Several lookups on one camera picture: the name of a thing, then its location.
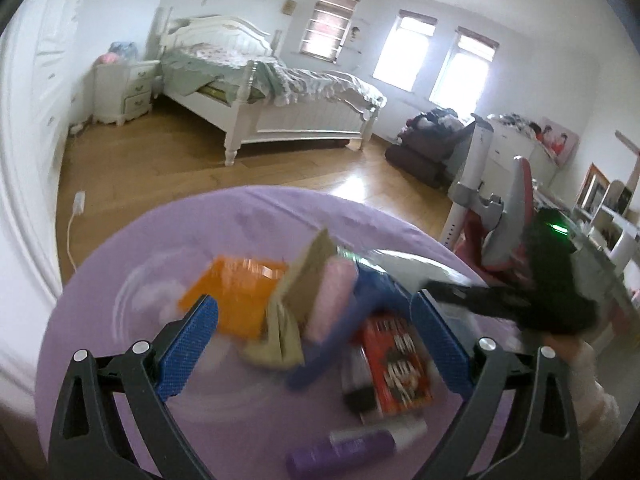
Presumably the white power strip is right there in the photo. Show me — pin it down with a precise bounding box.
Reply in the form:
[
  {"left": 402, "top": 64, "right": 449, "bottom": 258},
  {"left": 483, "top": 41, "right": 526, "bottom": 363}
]
[{"left": 66, "top": 190, "right": 87, "bottom": 273}]

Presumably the person's right forearm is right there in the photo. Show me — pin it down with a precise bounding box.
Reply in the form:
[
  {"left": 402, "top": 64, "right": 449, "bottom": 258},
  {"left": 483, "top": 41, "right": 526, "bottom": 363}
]
[{"left": 550, "top": 334, "right": 628, "bottom": 480}]

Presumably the blue plastic razor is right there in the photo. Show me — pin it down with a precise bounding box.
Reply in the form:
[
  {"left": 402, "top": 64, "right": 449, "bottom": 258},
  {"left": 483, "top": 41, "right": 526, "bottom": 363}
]
[{"left": 287, "top": 265, "right": 416, "bottom": 391}]

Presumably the dark massage chair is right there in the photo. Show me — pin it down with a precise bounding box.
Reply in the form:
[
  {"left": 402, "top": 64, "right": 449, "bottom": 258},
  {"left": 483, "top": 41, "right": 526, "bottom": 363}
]
[{"left": 385, "top": 107, "right": 476, "bottom": 188}]

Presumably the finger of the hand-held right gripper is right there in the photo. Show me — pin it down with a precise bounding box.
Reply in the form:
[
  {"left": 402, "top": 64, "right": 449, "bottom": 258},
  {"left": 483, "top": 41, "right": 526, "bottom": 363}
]
[{"left": 424, "top": 280, "right": 523, "bottom": 323}]

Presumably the purple bottle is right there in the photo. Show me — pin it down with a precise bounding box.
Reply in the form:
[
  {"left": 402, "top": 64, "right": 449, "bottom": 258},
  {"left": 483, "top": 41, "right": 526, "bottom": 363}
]
[{"left": 286, "top": 417, "right": 428, "bottom": 478}]

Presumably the wooden picture frame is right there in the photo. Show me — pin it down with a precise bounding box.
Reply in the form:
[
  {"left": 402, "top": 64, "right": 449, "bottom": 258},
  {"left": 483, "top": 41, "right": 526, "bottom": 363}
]
[{"left": 577, "top": 162, "right": 608, "bottom": 211}]

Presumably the bright window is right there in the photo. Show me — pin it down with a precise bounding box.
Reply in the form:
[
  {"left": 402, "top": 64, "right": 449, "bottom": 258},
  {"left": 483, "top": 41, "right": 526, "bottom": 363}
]
[
  {"left": 372, "top": 9, "right": 438, "bottom": 93},
  {"left": 430, "top": 26, "right": 500, "bottom": 106}
]

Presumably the floral quilt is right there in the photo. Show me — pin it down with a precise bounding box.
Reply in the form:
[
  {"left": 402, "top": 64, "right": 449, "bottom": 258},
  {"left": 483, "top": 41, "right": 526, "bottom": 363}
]
[{"left": 165, "top": 45, "right": 388, "bottom": 108}]

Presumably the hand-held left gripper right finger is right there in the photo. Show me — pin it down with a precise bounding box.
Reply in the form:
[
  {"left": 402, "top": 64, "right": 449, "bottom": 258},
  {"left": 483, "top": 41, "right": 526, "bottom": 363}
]
[{"left": 410, "top": 291, "right": 583, "bottom": 480}]

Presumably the pink picture poster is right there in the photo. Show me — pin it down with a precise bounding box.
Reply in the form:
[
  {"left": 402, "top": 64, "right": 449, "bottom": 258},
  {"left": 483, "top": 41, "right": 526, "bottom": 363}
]
[{"left": 537, "top": 116, "right": 580, "bottom": 166}]

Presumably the white study desk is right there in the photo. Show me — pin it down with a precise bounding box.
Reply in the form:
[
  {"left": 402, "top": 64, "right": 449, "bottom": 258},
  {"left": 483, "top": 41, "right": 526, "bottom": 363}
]
[{"left": 565, "top": 195, "right": 640, "bottom": 311}]

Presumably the pink roll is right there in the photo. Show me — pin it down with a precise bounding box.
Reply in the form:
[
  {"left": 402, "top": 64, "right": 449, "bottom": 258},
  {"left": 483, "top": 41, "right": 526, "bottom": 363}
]
[{"left": 305, "top": 255, "right": 358, "bottom": 343}]

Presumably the orange plastic bag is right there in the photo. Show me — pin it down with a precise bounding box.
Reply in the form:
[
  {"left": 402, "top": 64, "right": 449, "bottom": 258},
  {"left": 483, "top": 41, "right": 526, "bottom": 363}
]
[{"left": 178, "top": 256, "right": 290, "bottom": 339}]

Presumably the white wooden bed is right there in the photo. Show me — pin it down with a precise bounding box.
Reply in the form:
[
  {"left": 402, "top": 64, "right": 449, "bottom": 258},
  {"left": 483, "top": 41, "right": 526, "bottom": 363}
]
[{"left": 160, "top": 15, "right": 388, "bottom": 167}]

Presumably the beige paper packet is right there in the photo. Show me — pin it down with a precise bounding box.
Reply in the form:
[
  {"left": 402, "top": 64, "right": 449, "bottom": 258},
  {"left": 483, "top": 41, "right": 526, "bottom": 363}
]
[{"left": 242, "top": 228, "right": 337, "bottom": 371}]

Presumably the window with striped blind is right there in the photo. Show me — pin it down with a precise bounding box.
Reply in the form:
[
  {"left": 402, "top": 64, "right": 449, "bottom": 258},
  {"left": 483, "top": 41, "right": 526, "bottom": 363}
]
[{"left": 300, "top": 0, "right": 361, "bottom": 63}]

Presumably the white nightstand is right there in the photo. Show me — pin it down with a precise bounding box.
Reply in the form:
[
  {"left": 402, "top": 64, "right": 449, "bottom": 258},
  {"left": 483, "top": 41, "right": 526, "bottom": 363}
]
[{"left": 93, "top": 60, "right": 161, "bottom": 125}]

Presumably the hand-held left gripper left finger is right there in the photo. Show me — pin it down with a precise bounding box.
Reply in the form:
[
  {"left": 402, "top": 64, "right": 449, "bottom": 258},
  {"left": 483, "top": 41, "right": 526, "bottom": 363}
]
[{"left": 47, "top": 294, "right": 221, "bottom": 480}]

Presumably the red snack packet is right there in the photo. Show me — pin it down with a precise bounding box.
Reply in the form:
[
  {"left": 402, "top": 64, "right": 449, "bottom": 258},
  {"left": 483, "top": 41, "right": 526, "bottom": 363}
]
[{"left": 360, "top": 312, "right": 433, "bottom": 416}]

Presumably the pink desk chair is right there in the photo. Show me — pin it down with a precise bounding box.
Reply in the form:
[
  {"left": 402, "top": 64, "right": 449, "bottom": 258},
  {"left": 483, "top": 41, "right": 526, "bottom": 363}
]
[{"left": 440, "top": 155, "right": 566, "bottom": 273}]

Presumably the purple tablecloth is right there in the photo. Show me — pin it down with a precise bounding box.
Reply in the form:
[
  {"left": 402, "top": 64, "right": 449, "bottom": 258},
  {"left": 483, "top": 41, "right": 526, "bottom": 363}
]
[{"left": 35, "top": 185, "right": 506, "bottom": 480}]

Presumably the white dresser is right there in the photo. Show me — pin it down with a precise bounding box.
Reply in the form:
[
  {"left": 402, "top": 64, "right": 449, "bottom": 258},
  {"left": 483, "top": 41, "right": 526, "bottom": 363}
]
[{"left": 487, "top": 115, "right": 561, "bottom": 186}]

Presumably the white wardrobe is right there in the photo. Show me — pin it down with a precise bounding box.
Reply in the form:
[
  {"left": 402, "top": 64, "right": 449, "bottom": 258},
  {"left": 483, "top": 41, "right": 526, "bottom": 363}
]
[{"left": 0, "top": 0, "right": 101, "bottom": 301}]

